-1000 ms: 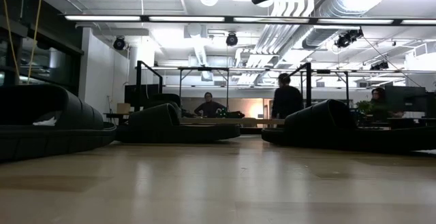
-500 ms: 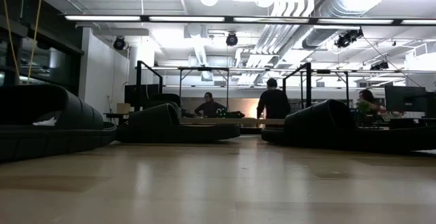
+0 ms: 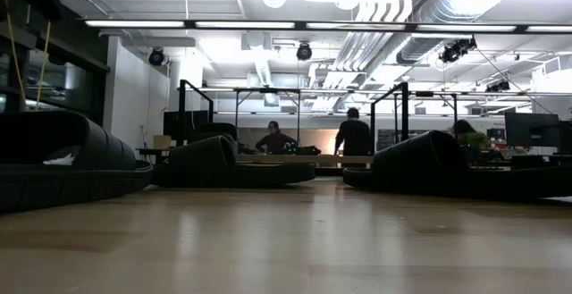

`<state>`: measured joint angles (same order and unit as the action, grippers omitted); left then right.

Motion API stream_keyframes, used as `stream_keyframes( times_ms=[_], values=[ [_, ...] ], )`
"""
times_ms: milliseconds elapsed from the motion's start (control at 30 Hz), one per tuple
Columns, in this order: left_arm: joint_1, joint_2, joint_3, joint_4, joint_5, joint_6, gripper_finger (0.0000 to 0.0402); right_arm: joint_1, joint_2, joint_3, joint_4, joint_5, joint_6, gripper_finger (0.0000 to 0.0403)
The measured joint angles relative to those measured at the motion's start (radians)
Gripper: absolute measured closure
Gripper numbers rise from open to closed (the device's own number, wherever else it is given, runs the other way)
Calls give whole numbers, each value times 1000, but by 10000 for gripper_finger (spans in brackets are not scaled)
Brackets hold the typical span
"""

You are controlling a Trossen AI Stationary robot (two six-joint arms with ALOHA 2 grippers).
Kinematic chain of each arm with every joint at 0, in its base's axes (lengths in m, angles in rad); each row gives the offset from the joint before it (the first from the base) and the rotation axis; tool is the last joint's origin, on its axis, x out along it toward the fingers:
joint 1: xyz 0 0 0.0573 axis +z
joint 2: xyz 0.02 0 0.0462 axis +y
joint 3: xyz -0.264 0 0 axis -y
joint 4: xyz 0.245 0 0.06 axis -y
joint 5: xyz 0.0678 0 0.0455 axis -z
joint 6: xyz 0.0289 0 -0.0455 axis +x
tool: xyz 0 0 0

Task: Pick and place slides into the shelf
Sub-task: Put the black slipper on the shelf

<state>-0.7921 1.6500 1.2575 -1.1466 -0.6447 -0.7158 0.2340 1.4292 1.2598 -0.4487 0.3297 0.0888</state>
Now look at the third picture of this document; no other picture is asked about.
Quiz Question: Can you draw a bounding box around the silver ventilation duct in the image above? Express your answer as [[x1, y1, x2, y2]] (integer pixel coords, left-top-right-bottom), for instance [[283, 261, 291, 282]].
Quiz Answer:
[[395, 0, 522, 66]]

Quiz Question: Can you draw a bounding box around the black office chair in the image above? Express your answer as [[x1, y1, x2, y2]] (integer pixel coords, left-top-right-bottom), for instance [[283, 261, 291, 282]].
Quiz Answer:
[[198, 122, 239, 143]]

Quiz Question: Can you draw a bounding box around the black rubber slide sandal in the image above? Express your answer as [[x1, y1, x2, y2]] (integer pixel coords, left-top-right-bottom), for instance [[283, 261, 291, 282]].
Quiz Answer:
[[342, 129, 572, 202], [151, 135, 316, 189], [0, 109, 154, 213]]

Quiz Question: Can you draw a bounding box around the small green desk plant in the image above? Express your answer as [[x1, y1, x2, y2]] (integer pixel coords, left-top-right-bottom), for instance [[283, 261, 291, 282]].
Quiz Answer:
[[459, 131, 489, 150]]

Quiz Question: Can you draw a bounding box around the dark bag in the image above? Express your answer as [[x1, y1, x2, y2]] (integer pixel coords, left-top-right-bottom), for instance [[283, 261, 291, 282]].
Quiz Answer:
[[285, 144, 323, 156]]

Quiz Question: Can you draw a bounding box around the black ceiling spotlight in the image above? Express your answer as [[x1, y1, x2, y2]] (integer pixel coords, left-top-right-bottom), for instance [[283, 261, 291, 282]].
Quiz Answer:
[[296, 42, 314, 62], [438, 38, 478, 64], [485, 80, 511, 94], [147, 46, 166, 67]]

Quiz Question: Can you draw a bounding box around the black computer monitor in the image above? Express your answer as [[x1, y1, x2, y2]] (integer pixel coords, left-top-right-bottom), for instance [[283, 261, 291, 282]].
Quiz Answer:
[[163, 109, 210, 142], [504, 112, 560, 148], [558, 121, 572, 155]]

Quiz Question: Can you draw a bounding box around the overhead LED light bar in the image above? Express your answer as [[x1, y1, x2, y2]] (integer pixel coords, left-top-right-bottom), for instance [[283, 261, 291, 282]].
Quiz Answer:
[[82, 18, 572, 35]]

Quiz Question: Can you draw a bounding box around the white ceiling pipe bundle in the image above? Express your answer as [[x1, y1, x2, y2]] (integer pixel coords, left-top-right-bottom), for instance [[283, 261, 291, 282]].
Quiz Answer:
[[332, 0, 415, 72]]

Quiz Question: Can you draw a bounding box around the yellow hanging cable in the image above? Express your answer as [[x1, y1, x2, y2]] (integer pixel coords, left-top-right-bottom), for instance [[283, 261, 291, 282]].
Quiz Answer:
[[35, 20, 53, 108], [1, 0, 28, 104]]

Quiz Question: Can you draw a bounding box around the person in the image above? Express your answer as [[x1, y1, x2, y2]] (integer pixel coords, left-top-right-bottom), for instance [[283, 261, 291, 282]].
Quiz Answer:
[[333, 107, 372, 157], [254, 120, 299, 155], [448, 118, 478, 142]]

